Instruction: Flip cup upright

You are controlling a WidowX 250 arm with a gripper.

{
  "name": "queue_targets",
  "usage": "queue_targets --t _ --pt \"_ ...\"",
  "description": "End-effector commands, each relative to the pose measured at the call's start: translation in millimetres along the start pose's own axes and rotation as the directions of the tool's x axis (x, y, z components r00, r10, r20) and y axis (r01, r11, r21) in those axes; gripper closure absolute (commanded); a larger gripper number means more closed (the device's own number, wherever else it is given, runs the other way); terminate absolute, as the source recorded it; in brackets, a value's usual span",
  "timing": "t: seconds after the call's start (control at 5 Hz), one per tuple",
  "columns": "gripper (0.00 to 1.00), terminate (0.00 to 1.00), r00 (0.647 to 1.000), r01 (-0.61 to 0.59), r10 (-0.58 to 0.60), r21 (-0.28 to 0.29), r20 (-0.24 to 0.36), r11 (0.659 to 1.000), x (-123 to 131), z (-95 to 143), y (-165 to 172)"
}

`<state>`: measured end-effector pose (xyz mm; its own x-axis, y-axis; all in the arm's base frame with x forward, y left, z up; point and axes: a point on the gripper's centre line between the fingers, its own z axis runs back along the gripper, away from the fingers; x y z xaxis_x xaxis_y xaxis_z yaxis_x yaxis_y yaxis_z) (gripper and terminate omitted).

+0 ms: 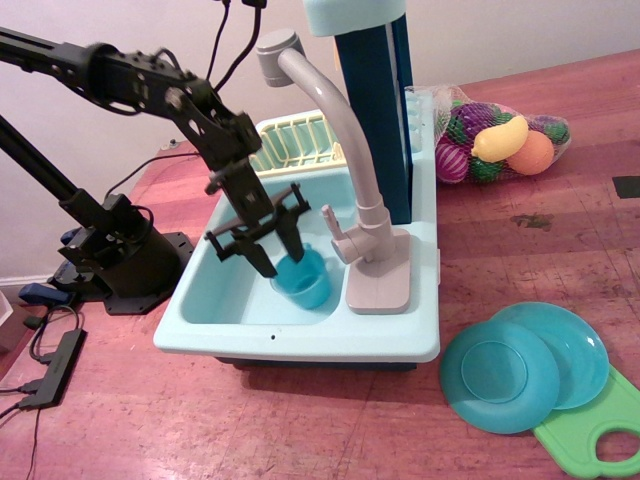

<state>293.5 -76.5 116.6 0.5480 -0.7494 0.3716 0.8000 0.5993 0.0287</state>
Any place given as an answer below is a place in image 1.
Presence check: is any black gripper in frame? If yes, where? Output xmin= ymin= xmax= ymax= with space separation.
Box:
xmin=206 ymin=162 xmax=309 ymax=278

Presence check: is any teal plastic cup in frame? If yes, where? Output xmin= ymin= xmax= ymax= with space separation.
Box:
xmin=270 ymin=243 xmax=332 ymax=310

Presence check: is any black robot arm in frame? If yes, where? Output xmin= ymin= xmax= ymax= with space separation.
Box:
xmin=1 ymin=29 xmax=310 ymax=315

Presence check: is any light blue toy sink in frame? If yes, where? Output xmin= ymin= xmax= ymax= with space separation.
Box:
xmin=153 ymin=94 xmax=440 ymax=363

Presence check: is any cream dish rack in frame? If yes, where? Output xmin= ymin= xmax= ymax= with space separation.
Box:
xmin=249 ymin=110 xmax=346 ymax=177

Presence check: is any grey toy faucet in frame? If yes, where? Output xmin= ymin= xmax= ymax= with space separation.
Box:
xmin=256 ymin=28 xmax=411 ymax=314

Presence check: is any dark blue water tank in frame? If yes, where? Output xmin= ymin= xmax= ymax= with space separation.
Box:
xmin=303 ymin=1 xmax=413 ymax=225

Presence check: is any mesh bag of toy fruit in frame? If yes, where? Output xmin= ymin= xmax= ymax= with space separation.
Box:
xmin=405 ymin=85 xmax=571 ymax=185

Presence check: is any blue clamp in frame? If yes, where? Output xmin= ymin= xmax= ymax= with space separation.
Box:
xmin=18 ymin=283 xmax=74 ymax=306

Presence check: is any yellow toy mango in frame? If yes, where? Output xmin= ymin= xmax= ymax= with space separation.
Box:
xmin=471 ymin=116 xmax=529 ymax=163

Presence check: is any black usb hub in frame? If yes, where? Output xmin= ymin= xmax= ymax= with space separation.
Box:
xmin=18 ymin=328 xmax=87 ymax=411

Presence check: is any front teal plate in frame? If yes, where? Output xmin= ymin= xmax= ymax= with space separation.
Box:
xmin=440 ymin=321 xmax=560 ymax=434

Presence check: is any teal plate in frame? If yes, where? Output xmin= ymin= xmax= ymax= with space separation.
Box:
xmin=491 ymin=302 xmax=609 ymax=410
xmin=440 ymin=321 xmax=560 ymax=434

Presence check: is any orange toy fruit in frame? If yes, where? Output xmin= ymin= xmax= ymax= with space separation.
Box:
xmin=507 ymin=131 xmax=554 ymax=176

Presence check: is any rear teal plate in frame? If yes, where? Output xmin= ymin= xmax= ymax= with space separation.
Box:
xmin=491 ymin=302 xmax=609 ymax=410

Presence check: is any green cutting board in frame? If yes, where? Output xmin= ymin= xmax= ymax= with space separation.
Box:
xmin=532 ymin=367 xmax=639 ymax=479

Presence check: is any black tape patch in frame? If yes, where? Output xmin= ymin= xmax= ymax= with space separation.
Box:
xmin=612 ymin=176 xmax=640 ymax=199

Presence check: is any black hanging cable right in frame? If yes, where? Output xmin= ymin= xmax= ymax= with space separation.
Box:
xmin=207 ymin=0 xmax=269 ymax=94

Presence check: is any black hanging cable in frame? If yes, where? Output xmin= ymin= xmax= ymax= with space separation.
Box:
xmin=202 ymin=0 xmax=232 ymax=86
xmin=207 ymin=0 xmax=269 ymax=94

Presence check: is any black hanging cable left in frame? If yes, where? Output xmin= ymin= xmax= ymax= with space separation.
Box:
xmin=202 ymin=0 xmax=232 ymax=86

